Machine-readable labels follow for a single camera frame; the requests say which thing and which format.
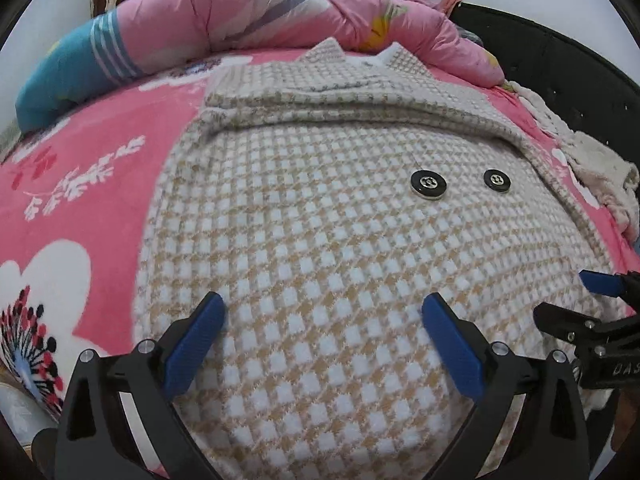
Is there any cream fleece garment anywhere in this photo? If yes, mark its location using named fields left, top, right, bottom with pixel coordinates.
left=510, top=80, right=640, bottom=238

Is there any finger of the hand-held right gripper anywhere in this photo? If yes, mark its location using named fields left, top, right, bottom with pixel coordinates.
left=579, top=270, right=640, bottom=311
left=533, top=304, right=603, bottom=348

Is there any pink floral bed sheet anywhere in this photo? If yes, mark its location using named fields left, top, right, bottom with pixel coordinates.
left=0, top=47, right=640, bottom=476

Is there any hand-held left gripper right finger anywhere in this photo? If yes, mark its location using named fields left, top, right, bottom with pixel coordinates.
left=422, top=292, right=591, bottom=480

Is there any pink printed quilt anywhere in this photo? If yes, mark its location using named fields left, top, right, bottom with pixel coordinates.
left=15, top=0, right=506, bottom=131

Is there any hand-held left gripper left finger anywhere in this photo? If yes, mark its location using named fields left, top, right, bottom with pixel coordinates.
left=55, top=291, right=226, bottom=480

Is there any black padded headboard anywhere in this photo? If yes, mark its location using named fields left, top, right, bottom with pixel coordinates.
left=447, top=1, right=640, bottom=181

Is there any beige houndstooth knit cardigan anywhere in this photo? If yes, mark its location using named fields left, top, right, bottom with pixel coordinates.
left=132, top=37, right=631, bottom=480

